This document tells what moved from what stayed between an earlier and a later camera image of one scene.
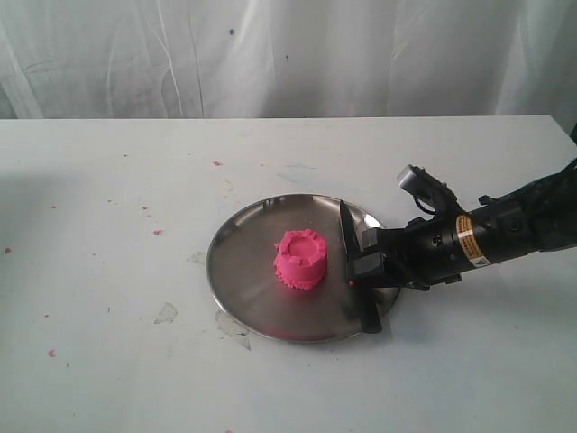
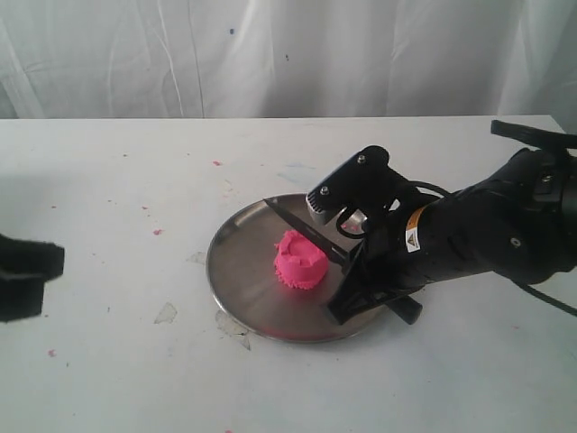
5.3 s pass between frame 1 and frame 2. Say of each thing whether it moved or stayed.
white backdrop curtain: stayed
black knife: moved
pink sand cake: stayed
